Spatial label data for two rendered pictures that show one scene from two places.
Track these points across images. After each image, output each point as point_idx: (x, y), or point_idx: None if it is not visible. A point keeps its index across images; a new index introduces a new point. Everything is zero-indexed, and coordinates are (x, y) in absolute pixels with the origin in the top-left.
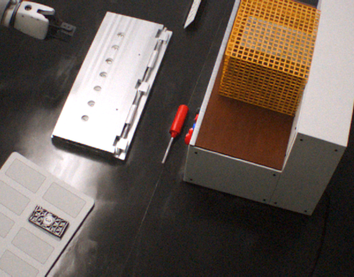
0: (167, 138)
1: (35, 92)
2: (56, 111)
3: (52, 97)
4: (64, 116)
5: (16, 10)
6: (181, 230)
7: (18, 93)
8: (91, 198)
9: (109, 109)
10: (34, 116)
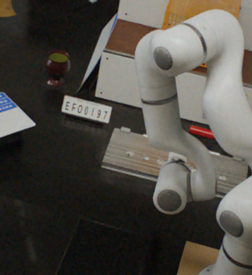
0: (216, 142)
1: (193, 220)
2: (210, 205)
3: (195, 209)
4: (224, 189)
5: (183, 161)
6: None
7: (197, 234)
8: None
9: None
10: None
